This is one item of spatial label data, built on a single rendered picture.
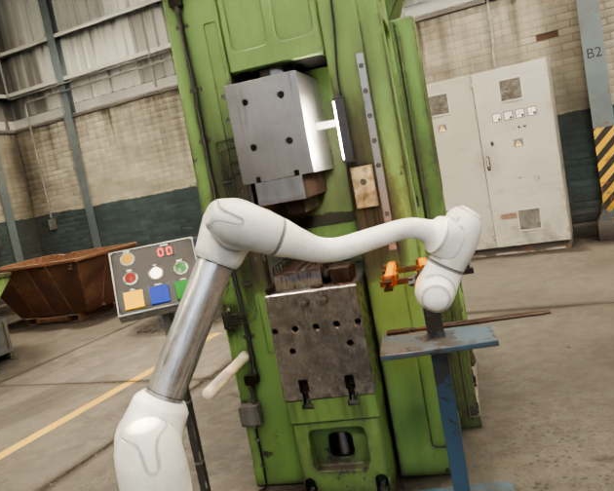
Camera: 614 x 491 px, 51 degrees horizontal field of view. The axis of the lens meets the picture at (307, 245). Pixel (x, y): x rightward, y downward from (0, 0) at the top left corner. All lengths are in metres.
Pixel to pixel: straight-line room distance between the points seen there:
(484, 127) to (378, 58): 5.06
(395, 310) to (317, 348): 0.37
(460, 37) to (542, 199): 2.24
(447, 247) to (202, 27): 1.57
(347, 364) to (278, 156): 0.87
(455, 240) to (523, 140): 5.92
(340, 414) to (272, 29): 1.58
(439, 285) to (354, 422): 1.12
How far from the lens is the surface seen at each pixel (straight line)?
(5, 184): 11.91
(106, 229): 11.11
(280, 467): 3.07
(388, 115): 2.64
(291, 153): 2.55
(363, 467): 2.78
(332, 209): 3.02
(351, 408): 2.66
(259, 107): 2.59
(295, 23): 2.74
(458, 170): 7.71
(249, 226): 1.53
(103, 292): 9.04
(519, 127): 7.59
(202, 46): 2.84
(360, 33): 2.67
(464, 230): 1.72
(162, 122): 10.20
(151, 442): 1.54
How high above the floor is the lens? 1.37
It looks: 6 degrees down
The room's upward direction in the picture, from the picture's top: 11 degrees counter-clockwise
